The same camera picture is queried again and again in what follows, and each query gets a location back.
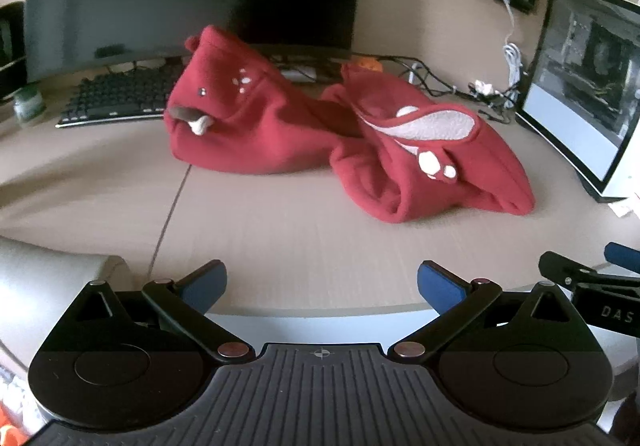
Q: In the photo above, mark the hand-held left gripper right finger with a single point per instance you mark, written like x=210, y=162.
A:
x=442, y=288

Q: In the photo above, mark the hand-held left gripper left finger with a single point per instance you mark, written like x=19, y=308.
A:
x=205, y=283

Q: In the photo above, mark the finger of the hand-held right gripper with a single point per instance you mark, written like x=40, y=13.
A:
x=565, y=268
x=625, y=258

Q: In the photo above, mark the red fleece hooded garment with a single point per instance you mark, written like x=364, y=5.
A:
x=260, y=126

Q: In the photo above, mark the white paper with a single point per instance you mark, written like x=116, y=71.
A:
x=624, y=208

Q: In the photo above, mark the lit computer monitor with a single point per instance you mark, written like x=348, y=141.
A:
x=575, y=106

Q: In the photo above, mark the black keyboard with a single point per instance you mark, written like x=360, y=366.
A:
x=115, y=96

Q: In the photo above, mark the orange pumpkin toy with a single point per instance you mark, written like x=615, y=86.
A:
x=369, y=64

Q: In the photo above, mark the black object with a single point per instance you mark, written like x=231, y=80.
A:
x=11, y=46

